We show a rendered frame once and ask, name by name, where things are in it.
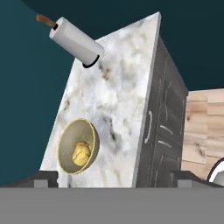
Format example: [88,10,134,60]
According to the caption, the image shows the white round object black rim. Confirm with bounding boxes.
[206,157,224,186]

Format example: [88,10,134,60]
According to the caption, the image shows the yellow potato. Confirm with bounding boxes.
[72,140,92,167]

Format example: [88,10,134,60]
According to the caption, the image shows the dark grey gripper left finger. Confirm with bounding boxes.
[4,170,60,188]

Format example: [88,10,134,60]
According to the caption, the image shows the white paper towel roll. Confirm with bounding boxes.
[48,16,106,67]

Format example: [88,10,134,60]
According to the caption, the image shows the dark grey cabinet run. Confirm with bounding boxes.
[135,34,190,188]

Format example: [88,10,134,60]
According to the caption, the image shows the grey bowl with yellow rim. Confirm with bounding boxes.
[57,117,101,176]

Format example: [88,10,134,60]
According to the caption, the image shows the curved silver cabinet handle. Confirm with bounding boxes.
[143,110,153,144]

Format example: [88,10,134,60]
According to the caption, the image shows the silver drawer handle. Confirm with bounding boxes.
[159,124,174,136]
[157,140,173,150]

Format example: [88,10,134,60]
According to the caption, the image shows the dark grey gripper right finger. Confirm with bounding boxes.
[170,170,224,188]

